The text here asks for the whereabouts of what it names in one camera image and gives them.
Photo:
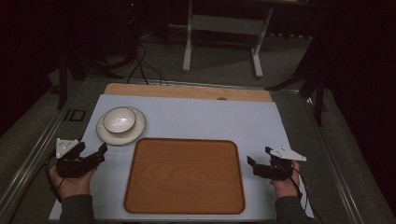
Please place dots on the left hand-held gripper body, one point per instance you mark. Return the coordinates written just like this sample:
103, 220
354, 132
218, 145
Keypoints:
72, 165

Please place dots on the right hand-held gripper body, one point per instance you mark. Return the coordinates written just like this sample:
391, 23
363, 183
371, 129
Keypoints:
278, 169

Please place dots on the person's right hand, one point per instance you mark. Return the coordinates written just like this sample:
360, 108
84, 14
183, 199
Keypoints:
285, 188

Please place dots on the person's left hand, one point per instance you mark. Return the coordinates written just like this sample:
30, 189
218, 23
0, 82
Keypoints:
73, 186

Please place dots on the white ceramic bowl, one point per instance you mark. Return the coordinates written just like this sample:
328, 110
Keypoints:
119, 119

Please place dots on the white ceramic plate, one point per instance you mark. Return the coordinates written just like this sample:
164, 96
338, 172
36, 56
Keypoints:
137, 132

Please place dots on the pale blue table mat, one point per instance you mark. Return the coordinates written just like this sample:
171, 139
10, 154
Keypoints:
202, 119

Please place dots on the brown wooden tray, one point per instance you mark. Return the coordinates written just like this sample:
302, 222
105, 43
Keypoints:
183, 175

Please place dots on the black tripod stand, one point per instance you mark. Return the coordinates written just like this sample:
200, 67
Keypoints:
314, 71

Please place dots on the white metal stand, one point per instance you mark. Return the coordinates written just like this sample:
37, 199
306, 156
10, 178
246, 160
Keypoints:
224, 25

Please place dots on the metal floor rail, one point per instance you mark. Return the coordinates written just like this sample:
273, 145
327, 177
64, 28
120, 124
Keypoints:
333, 161
34, 149

